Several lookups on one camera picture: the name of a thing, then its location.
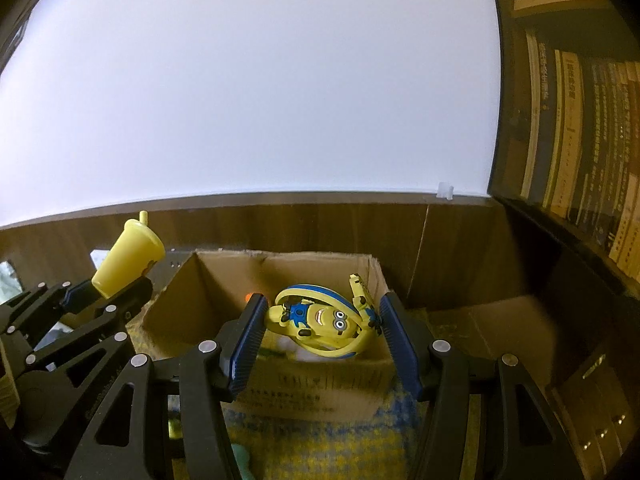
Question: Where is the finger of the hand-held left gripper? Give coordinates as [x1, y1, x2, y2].
[29, 276, 154, 378]
[0, 280, 102, 348]

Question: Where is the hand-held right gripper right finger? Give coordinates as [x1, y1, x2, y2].
[379, 291, 586, 480]

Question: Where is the row of books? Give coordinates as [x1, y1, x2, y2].
[520, 30, 640, 281]

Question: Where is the brown cardboard box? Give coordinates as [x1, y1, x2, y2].
[142, 249, 402, 424]

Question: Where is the yellow minion toy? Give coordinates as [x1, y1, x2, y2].
[265, 272, 386, 359]

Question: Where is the dark wooden bookshelf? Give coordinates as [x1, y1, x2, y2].
[486, 0, 640, 303]

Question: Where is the yellow toy cup with straw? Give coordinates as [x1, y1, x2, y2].
[91, 211, 166, 299]

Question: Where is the grey wall socket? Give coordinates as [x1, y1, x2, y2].
[149, 247, 195, 293]

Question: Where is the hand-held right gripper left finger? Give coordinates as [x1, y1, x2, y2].
[65, 293, 269, 480]

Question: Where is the yellow and blue plaid cloth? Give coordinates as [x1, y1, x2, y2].
[0, 310, 436, 480]

